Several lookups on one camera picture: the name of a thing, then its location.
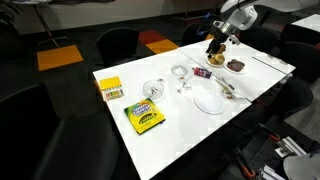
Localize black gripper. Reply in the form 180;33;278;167
205;28;231;60

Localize purple container with red lid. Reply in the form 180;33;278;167
192;66;213;80

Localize brown muffin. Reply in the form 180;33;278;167
218;43;228;55

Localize clear plate under bread rolls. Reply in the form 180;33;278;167
205;54;226;69

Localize clear plate under brown pastry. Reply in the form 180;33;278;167
223;59;248;75

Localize dark brown pastry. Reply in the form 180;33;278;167
226;58;246;72

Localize black office chair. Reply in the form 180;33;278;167
181;23;209;47
31;113;121;180
278;41;320;84
246;26;281;56
0;83;61;180
96;27;141;68
266;78;314;121

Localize small clear glass bowl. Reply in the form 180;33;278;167
170;64;189;78

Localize large white plate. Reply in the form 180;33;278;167
193;91;228;116

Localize large cut glass bowl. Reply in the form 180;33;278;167
142;79;165;103

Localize green yellow crayon box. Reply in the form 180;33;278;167
123;97;167;135

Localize yellow marker box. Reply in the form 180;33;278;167
99;75;125;102

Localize black tool cart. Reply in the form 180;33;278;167
229;123;320;180

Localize silver metal bars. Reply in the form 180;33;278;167
274;136;308;159

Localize white rounded machine cover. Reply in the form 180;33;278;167
282;151;320;180

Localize dark green plant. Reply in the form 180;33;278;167
0;0;21;31

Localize blue camera cable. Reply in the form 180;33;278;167
197;11;214;36

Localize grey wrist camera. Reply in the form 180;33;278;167
228;34;242;46

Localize black handled knife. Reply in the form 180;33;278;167
220;77;236;91

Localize orange handled clamp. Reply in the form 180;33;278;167
256;122;282;143
233;146;258;179

